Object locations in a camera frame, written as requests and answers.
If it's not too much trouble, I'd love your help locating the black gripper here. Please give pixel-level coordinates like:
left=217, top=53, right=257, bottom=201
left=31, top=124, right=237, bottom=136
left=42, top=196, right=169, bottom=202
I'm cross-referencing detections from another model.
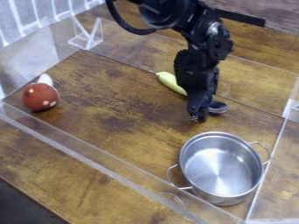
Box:
left=173, top=50, right=218, bottom=122

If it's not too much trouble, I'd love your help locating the green handled metal spoon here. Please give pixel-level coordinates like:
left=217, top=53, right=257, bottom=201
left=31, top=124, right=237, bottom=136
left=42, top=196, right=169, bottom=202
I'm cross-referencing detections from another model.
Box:
left=154, top=72, right=229, bottom=114

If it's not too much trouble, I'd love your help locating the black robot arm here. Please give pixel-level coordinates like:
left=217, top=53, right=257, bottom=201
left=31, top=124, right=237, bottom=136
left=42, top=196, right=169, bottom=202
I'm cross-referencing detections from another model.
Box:
left=128, top=0, right=233, bottom=121

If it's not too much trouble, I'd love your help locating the stainless steel pot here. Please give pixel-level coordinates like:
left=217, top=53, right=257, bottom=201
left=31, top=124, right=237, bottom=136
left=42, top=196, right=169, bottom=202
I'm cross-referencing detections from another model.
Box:
left=166, top=131, right=272, bottom=207

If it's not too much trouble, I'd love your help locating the black strip on table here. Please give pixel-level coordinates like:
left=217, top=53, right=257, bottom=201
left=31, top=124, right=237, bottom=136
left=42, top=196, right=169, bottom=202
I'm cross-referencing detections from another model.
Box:
left=214, top=9, right=266, bottom=27

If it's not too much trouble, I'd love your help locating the red toy mushroom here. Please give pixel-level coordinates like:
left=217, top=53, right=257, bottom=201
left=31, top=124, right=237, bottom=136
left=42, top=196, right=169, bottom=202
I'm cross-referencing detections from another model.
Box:
left=22, top=73, right=59, bottom=111

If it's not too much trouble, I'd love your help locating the black cable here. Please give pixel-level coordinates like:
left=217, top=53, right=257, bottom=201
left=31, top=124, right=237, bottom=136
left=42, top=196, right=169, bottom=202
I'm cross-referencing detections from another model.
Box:
left=103, top=0, right=158, bottom=36

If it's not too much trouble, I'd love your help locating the clear acrylic triangular bracket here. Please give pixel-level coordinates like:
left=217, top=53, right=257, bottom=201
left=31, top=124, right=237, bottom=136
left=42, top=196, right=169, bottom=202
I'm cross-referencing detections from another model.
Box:
left=67, top=17, right=103, bottom=50

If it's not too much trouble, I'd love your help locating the clear acrylic enclosure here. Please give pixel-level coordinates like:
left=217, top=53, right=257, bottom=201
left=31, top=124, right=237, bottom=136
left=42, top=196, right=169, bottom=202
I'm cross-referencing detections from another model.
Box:
left=0, top=7, right=299, bottom=224

